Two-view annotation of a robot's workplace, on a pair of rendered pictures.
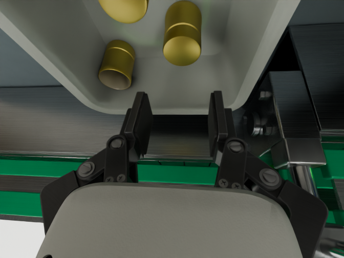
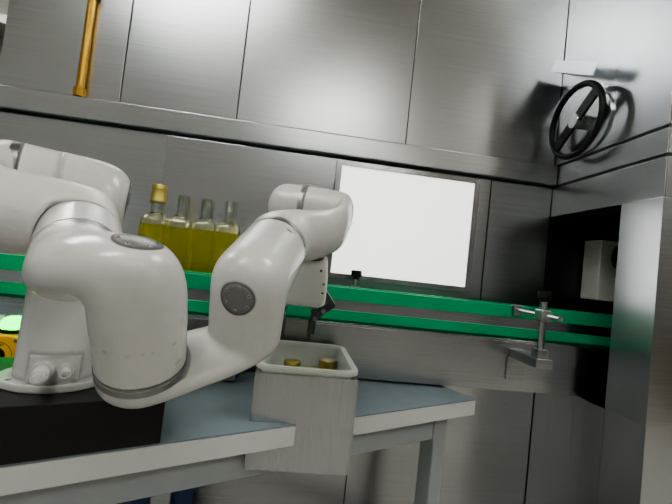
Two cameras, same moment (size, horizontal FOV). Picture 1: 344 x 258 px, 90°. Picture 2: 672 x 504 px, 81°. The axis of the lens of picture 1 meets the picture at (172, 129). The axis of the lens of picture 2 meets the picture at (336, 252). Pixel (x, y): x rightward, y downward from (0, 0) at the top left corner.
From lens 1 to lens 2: 69 cm
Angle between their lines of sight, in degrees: 25
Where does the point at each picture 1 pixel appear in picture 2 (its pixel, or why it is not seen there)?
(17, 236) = (431, 272)
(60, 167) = (375, 319)
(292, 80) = not seen: hidden behind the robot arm
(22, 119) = (406, 355)
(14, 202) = (400, 300)
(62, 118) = (377, 352)
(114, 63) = (325, 365)
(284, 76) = not seen: hidden behind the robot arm
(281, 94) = not seen: hidden behind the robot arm
